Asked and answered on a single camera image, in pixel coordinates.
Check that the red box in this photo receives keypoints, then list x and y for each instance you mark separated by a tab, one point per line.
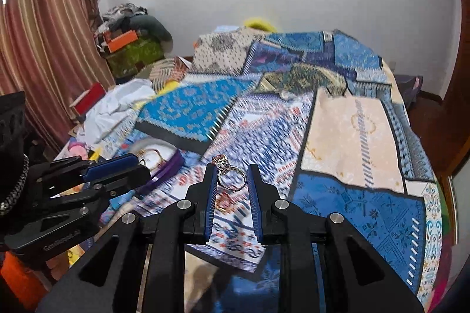
90	100

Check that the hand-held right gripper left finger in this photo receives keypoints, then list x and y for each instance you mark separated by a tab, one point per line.
210	204

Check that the patchwork printed blanket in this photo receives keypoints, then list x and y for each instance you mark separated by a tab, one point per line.
345	136

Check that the yellow cloth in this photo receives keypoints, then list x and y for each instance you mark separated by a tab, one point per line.
260	23

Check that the striped pink curtain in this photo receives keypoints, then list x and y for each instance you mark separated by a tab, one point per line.
44	22

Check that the purple round jewelry box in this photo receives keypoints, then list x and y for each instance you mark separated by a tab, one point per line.
169	168

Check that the green patterned box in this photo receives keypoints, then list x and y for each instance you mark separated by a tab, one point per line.
136	57

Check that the orange object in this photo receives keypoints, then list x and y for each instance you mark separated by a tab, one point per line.
18	280

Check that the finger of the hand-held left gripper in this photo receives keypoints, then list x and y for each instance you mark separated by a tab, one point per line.
123	180
110	166

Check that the dark purple cloth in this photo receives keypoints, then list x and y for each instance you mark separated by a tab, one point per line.
409	83

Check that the patterned paper bag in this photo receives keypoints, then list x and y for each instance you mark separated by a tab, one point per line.
167	72

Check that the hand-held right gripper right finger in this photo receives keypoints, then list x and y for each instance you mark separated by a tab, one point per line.
255	206

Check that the orange box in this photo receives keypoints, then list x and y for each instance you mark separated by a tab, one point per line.
123	41

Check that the white cloth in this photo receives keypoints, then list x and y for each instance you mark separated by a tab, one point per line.
114	107

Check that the wooden door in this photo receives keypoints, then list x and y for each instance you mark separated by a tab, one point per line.
457	78

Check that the pile of clothes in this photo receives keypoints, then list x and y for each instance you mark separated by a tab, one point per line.
147	24

